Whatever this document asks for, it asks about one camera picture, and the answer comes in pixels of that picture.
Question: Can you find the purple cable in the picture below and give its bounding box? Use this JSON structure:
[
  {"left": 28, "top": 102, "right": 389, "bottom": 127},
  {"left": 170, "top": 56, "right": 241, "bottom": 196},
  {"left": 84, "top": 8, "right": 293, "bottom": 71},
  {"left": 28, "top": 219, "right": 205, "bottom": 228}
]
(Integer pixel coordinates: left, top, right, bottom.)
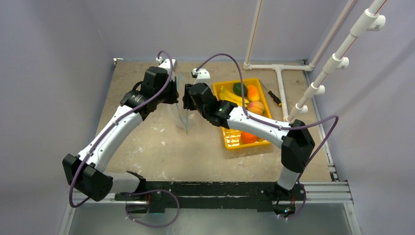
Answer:
[
  {"left": 69, "top": 50, "right": 181, "bottom": 229},
  {"left": 194, "top": 53, "right": 340, "bottom": 221}
]

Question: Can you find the orange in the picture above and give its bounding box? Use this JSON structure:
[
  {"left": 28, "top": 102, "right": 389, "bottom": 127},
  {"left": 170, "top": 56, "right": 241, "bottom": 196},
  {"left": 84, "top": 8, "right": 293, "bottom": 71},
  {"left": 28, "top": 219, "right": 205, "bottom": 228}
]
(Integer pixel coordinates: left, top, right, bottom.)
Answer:
[{"left": 240, "top": 131, "right": 258, "bottom": 144}]

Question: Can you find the aluminium frame rail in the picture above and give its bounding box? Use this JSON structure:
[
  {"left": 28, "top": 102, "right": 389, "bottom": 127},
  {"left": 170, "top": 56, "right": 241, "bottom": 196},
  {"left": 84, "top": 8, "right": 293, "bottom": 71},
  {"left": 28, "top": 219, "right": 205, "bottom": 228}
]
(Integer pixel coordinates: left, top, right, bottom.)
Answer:
[{"left": 302, "top": 182, "right": 352, "bottom": 204}]

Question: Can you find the peach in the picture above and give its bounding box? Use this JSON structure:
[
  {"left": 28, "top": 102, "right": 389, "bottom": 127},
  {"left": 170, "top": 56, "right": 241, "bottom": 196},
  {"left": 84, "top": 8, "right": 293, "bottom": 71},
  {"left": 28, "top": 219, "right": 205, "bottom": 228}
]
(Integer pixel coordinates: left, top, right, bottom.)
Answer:
[{"left": 247, "top": 101, "right": 265, "bottom": 115}]

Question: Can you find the yellow plastic tray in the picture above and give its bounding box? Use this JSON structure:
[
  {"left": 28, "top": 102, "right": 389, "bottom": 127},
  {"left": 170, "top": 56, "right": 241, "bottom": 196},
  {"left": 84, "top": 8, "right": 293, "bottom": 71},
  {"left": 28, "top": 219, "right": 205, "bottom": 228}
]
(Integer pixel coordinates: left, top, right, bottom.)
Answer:
[{"left": 213, "top": 78, "right": 272, "bottom": 150}]

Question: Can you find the clear zip top bag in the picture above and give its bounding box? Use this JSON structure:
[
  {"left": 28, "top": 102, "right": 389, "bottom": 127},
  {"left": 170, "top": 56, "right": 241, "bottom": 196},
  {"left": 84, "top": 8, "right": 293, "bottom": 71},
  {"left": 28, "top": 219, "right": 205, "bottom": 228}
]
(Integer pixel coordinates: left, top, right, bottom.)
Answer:
[{"left": 167, "top": 72, "right": 193, "bottom": 136}]

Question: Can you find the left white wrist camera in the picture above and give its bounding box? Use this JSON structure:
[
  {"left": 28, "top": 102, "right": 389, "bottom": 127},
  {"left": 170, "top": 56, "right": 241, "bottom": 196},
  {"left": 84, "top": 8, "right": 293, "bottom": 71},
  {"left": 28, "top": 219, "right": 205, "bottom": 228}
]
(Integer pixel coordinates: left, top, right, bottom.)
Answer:
[{"left": 156, "top": 56, "right": 177, "bottom": 80}]

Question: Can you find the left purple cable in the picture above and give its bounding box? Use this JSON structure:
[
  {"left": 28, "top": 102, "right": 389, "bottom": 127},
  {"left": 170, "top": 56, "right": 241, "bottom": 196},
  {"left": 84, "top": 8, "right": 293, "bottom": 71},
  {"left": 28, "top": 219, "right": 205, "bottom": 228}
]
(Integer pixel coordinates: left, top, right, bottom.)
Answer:
[{"left": 69, "top": 50, "right": 181, "bottom": 229}]

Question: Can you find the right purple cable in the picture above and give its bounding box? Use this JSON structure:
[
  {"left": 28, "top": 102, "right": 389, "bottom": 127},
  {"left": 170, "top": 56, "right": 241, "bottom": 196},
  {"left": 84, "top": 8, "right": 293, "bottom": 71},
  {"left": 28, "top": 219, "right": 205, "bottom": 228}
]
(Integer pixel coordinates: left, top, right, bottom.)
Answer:
[{"left": 194, "top": 53, "right": 340, "bottom": 221}]

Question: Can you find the white pvc pipe frame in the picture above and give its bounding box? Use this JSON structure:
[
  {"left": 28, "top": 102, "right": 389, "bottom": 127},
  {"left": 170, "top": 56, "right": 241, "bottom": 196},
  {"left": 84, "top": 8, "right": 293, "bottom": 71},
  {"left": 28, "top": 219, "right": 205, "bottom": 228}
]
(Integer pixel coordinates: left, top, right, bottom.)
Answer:
[{"left": 243, "top": 0, "right": 386, "bottom": 122}]

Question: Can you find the yellow banana bunch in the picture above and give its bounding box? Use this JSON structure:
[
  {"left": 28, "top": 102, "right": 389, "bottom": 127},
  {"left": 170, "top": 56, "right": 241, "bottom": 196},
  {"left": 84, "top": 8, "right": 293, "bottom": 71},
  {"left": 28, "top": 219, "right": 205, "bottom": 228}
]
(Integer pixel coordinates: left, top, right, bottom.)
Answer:
[{"left": 219, "top": 86, "right": 249, "bottom": 108}]

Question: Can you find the orange mango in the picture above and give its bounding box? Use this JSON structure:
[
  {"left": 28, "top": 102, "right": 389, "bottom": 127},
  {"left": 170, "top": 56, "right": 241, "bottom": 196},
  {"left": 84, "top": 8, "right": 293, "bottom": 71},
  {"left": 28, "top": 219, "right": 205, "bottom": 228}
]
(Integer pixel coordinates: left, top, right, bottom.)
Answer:
[{"left": 247, "top": 85, "right": 260, "bottom": 102}]

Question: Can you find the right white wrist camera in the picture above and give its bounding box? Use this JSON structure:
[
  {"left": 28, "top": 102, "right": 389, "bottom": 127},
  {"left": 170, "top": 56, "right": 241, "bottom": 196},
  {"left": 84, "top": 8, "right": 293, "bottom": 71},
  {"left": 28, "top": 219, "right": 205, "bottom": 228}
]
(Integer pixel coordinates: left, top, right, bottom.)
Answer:
[{"left": 191, "top": 68, "right": 211, "bottom": 85}]

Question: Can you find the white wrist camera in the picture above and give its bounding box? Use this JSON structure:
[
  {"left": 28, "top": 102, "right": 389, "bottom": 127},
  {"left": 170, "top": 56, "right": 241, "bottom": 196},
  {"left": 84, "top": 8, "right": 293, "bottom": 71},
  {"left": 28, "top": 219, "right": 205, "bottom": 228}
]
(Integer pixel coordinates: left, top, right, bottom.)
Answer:
[
  {"left": 191, "top": 68, "right": 211, "bottom": 85},
  {"left": 156, "top": 56, "right": 177, "bottom": 80}
]

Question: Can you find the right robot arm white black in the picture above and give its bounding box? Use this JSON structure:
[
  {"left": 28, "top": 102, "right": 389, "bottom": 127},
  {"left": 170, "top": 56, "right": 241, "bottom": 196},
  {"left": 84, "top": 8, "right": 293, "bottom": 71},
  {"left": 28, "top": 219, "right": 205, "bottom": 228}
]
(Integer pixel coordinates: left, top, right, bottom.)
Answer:
[{"left": 183, "top": 83, "right": 315, "bottom": 199}]

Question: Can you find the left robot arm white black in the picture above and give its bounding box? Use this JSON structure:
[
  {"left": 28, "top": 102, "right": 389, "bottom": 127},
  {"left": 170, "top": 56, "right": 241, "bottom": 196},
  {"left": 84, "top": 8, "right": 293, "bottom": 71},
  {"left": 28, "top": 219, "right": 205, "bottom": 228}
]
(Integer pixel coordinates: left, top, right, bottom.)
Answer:
[{"left": 63, "top": 66, "right": 179, "bottom": 208}]

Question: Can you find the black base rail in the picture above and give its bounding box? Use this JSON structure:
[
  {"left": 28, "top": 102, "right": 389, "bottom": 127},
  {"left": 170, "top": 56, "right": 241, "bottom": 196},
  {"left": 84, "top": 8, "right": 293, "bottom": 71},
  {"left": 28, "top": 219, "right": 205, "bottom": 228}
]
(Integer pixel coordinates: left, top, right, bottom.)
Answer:
[{"left": 115, "top": 181, "right": 306, "bottom": 216}]

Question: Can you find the black handled screwdriver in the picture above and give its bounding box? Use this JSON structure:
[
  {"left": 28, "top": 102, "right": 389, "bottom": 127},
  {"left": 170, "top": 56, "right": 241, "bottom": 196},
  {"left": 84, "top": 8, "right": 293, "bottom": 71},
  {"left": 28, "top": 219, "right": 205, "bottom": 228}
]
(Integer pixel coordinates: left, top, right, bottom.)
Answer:
[{"left": 259, "top": 80, "right": 282, "bottom": 107}]

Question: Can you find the green avocado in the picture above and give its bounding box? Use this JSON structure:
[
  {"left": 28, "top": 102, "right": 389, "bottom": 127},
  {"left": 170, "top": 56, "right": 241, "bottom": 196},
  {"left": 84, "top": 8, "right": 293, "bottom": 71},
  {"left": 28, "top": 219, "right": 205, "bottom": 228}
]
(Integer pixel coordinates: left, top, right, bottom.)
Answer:
[{"left": 232, "top": 83, "right": 248, "bottom": 97}]

